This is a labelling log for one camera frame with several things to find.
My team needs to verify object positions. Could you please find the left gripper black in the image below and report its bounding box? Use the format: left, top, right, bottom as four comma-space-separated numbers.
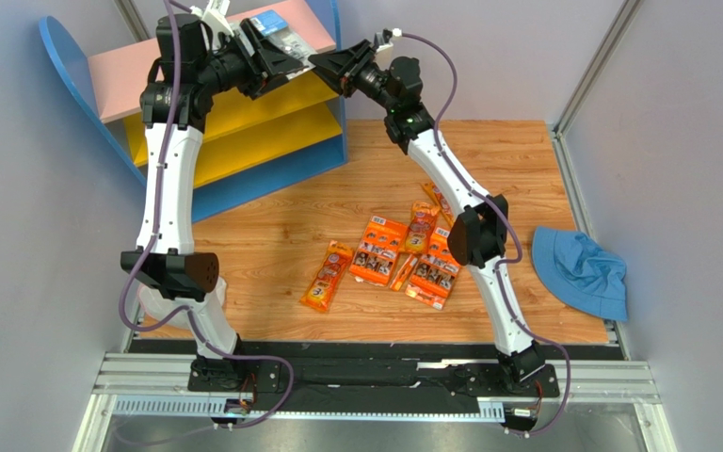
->
196, 20, 305, 101

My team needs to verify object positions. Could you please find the small orange razor pack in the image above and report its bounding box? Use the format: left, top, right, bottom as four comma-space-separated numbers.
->
390, 253, 420, 292

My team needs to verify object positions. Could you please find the orange bic razor bag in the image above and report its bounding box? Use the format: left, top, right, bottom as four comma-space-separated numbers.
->
299, 240, 353, 313
421, 182, 455, 227
402, 201, 440, 254

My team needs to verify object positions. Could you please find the blue shelf with coloured boards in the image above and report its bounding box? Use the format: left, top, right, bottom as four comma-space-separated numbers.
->
39, 16, 347, 221

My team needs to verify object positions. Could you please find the orange razor box left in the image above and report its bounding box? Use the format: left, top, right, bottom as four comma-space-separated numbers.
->
349, 216, 407, 286

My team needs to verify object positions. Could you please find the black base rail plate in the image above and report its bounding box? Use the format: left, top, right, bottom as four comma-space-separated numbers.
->
187, 341, 565, 414

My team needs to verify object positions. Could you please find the blue Gillette razor blister pack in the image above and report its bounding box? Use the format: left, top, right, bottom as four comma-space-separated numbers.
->
249, 9, 316, 79

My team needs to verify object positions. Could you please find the orange razor box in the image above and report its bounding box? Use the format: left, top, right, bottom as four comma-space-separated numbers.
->
405, 227, 461, 311
349, 216, 407, 286

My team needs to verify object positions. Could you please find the blue bucket hat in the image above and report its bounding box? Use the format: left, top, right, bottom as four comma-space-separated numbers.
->
531, 226, 628, 322

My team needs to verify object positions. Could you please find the white plastic bag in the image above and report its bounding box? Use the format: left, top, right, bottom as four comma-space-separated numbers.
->
137, 277, 228, 330

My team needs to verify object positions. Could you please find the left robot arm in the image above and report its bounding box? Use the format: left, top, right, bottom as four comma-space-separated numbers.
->
120, 13, 304, 391

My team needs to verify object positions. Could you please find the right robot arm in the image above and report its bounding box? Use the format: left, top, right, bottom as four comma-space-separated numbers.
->
308, 40, 549, 394

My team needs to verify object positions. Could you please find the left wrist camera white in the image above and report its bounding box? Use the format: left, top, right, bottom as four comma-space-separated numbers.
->
189, 0, 233, 38

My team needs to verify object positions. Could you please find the orange razor box right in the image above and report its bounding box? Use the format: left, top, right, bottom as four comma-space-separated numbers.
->
405, 227, 461, 311

